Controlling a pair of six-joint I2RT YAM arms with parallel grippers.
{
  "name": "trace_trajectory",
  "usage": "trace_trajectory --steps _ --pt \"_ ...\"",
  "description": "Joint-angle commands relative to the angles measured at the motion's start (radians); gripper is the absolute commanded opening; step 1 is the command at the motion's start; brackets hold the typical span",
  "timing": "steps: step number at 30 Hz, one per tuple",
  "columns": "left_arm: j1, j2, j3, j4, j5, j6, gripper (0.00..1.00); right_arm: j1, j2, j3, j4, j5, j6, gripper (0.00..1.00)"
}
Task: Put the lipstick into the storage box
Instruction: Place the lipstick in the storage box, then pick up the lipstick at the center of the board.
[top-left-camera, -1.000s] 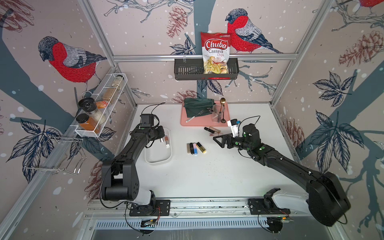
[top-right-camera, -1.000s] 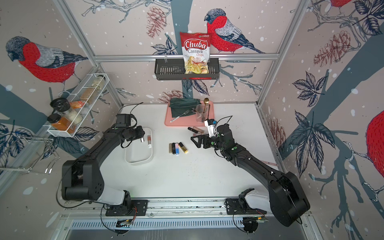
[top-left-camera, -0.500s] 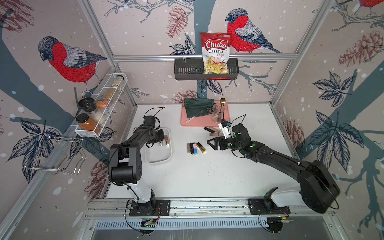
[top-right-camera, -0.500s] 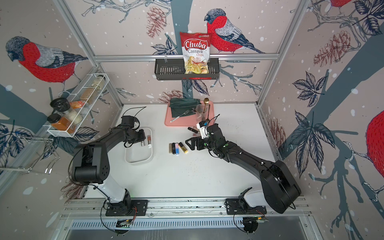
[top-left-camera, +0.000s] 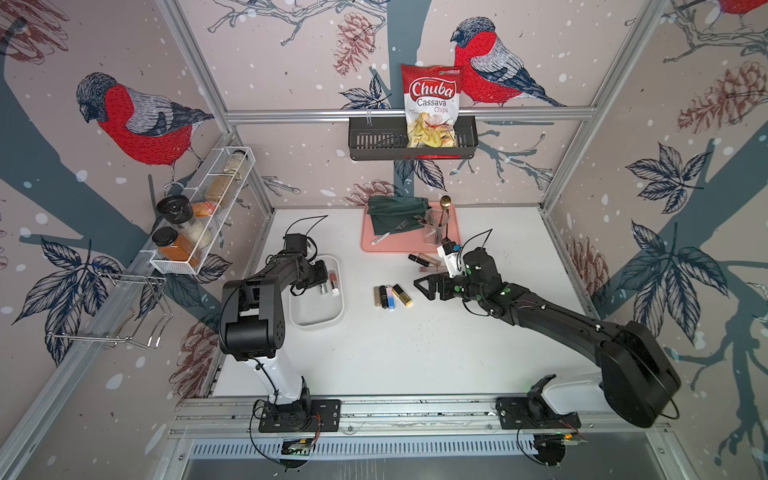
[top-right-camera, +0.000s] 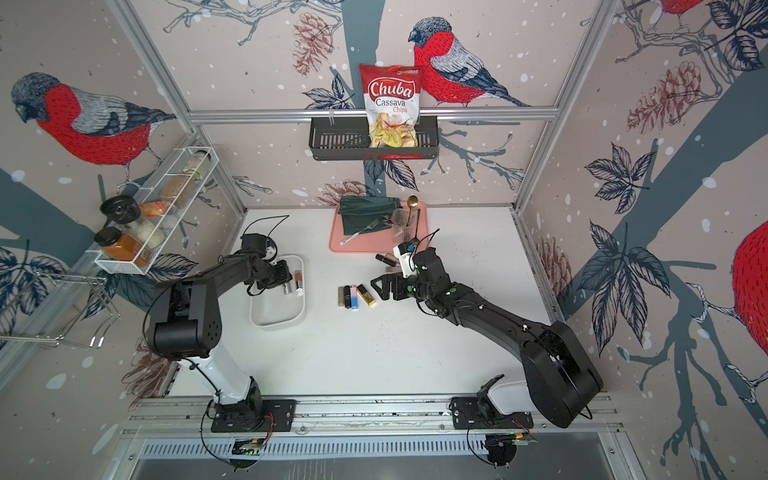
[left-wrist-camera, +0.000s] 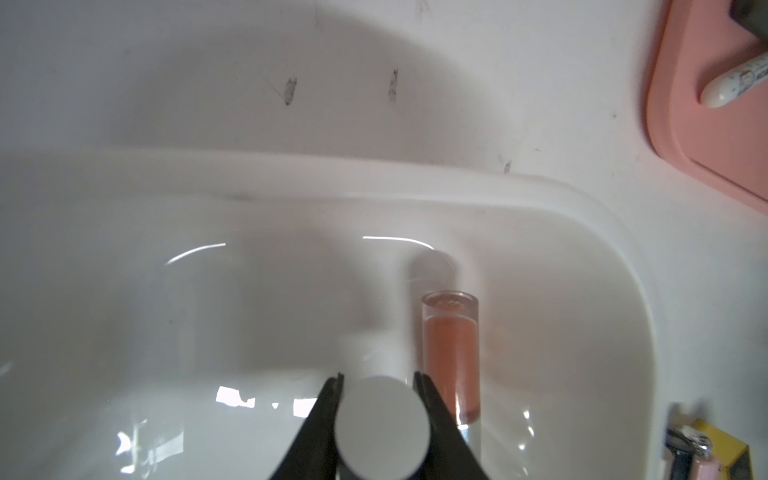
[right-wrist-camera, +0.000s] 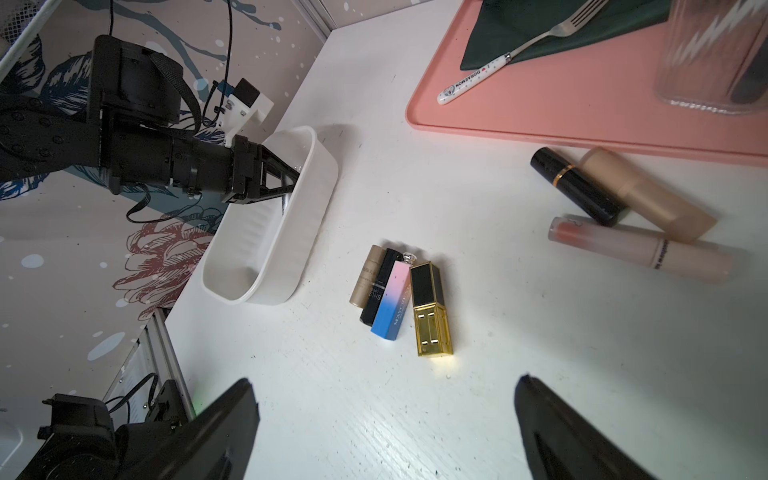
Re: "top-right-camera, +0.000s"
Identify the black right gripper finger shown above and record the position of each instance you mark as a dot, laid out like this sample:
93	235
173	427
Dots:
384	291
384	280

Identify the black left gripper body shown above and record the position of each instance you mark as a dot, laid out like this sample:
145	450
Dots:
274	274

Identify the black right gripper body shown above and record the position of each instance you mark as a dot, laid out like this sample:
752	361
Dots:
405	289

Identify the black gold lip gloss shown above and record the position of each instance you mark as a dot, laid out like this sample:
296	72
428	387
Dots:
388	259

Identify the clear red lipstick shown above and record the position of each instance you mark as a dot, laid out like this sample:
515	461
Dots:
298	281

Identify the white storage box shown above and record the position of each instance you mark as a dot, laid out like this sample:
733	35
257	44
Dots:
273	310

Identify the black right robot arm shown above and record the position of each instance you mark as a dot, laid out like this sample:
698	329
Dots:
560	379

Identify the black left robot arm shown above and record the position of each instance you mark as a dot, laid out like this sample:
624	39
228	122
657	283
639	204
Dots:
185	324

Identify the gold black lipstick tube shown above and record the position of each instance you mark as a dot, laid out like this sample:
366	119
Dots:
366	295

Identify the pink blue lipstick tube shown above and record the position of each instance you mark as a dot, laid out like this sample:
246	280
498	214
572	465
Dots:
354	303

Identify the pink silicone mat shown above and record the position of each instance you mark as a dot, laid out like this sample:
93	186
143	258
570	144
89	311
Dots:
373	243

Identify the clear ribbed glass cup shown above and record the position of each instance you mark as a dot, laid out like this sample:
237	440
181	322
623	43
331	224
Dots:
398	221

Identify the dark green cloth napkin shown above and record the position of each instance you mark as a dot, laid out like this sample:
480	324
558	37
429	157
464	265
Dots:
367	214

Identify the gold long spoon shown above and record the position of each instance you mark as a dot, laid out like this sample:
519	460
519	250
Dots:
413	218

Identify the orange spice jar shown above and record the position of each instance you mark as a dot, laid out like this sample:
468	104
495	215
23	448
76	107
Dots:
121	246

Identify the black lid spice jar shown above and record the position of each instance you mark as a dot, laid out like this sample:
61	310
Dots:
125	211

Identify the Chuba cassava chips bag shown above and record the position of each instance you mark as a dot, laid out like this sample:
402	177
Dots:
392	103

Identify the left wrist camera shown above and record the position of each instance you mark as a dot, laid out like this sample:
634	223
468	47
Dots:
255	244

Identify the white handled fork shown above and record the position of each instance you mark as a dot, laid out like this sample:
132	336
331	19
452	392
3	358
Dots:
359	233

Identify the white wire spice rack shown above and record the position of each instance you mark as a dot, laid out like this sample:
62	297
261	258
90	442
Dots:
166	201

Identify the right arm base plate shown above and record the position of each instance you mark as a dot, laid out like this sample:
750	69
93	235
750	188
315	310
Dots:
471	412

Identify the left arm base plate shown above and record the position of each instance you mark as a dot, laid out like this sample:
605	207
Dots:
269	415

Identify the black wall basket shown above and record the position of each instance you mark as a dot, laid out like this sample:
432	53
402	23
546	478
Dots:
347	139

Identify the metal wire hook rack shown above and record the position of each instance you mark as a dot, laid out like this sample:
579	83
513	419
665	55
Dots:
51	310

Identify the aluminium front rail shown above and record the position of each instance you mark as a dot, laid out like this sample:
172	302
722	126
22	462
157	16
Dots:
313	416

